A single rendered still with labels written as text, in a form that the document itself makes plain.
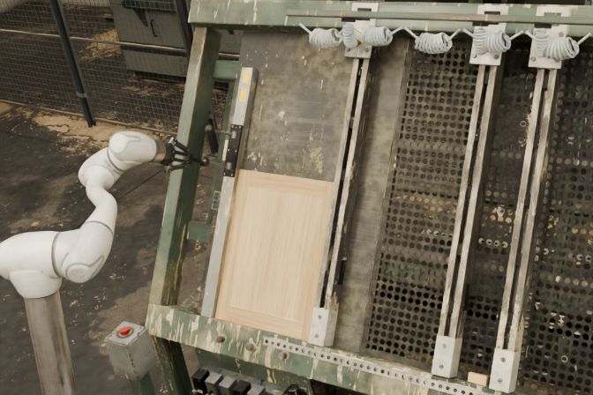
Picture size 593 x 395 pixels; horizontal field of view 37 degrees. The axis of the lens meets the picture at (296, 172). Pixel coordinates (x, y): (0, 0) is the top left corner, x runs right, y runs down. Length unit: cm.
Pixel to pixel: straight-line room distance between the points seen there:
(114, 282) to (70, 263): 289
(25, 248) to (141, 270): 289
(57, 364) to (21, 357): 234
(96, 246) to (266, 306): 88
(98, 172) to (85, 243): 52
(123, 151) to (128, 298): 238
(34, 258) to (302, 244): 101
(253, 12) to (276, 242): 85
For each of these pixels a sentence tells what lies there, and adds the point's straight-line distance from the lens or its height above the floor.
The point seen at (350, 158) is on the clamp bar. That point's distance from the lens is 302.
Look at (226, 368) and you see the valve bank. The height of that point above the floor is 75.
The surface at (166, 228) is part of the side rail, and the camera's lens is 346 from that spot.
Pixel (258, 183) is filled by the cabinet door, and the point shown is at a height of 132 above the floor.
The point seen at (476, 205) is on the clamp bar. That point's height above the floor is 137.
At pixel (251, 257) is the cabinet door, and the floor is 109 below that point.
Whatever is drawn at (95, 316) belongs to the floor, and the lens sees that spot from 518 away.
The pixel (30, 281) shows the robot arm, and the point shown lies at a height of 153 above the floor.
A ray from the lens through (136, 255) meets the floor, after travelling 562.
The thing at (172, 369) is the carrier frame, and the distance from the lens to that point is 362.
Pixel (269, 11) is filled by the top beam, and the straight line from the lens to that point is 328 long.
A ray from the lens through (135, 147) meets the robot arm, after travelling 296.
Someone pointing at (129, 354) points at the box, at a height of 89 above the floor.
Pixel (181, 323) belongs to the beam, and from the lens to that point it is 340.
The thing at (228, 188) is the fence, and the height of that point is 130.
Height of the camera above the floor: 284
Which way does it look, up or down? 28 degrees down
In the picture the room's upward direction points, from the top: 10 degrees counter-clockwise
